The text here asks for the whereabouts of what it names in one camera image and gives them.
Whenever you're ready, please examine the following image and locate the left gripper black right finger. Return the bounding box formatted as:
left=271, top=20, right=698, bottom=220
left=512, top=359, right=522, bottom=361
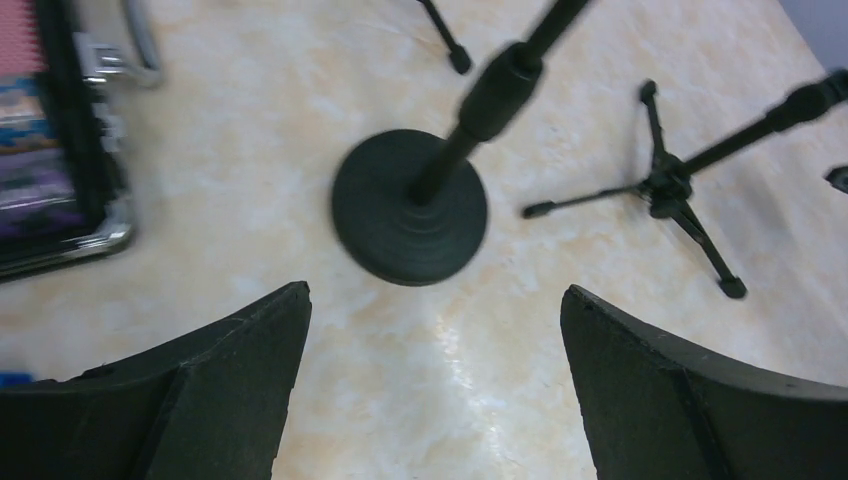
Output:
left=560, top=285, right=847, bottom=479

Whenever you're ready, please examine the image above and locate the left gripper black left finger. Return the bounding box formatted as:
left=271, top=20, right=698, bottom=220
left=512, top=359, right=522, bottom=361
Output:
left=1, top=281, right=312, bottom=479

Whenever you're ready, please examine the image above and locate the small black tripod stand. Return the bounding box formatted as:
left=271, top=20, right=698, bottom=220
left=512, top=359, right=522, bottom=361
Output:
left=521, top=68, right=847, bottom=300

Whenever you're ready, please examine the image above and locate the round base clip stand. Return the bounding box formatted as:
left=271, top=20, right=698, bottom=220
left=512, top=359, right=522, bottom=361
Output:
left=330, top=1, right=588, bottom=287

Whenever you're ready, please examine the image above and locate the yellow blue toy block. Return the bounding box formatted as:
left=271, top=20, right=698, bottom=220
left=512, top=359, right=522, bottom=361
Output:
left=0, top=372, right=34, bottom=388

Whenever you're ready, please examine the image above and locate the purple black poker chip row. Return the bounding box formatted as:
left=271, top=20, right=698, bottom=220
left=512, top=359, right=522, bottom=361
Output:
left=1, top=149, right=85, bottom=241

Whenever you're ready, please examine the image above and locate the black poker chip case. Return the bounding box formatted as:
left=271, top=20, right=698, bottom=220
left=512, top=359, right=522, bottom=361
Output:
left=1, top=1, right=163, bottom=282

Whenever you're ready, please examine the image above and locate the blue tan poker chip row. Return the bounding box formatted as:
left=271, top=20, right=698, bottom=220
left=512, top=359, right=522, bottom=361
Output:
left=1, top=75, right=58, bottom=154

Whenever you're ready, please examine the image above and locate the red playing card deck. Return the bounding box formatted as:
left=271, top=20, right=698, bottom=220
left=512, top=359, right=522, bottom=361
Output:
left=0, top=0, right=48, bottom=76

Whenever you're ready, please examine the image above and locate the shock mount tripod stand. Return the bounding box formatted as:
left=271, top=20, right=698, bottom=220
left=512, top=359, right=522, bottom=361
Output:
left=418, top=0, right=473, bottom=75

